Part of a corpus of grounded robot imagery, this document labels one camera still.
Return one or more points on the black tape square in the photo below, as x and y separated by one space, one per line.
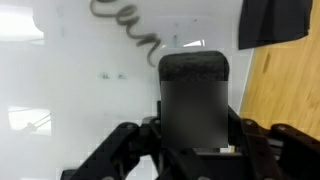
273 23

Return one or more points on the black felt whiteboard duster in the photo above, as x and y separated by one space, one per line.
195 70

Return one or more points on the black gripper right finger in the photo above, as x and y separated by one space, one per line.
266 153

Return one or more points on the white whiteboard sheet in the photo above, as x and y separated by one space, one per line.
66 83

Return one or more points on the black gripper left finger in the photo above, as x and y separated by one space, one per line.
113 150

